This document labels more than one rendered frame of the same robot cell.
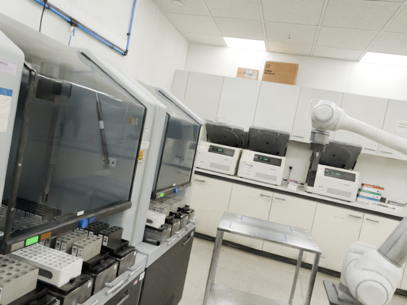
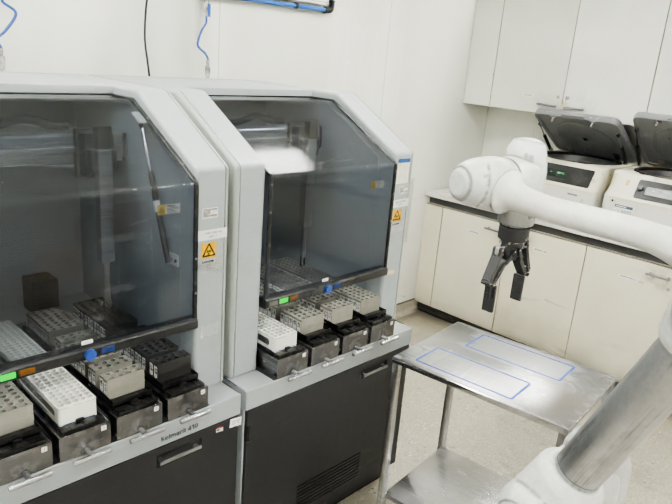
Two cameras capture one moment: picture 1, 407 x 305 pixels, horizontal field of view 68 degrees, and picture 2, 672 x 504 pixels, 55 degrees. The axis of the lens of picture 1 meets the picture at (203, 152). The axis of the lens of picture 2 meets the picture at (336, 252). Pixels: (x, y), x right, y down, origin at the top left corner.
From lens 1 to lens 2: 1.02 m
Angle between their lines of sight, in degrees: 32
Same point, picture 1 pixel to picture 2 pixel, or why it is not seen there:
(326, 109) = (460, 176)
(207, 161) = not seen: hidden behind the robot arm
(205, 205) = (529, 288)
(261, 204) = (651, 296)
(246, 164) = (616, 204)
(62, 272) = (59, 411)
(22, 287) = (13, 422)
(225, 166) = not seen: hidden behind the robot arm
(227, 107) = (587, 71)
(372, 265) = (531, 476)
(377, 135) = (581, 223)
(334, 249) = not seen: outside the picture
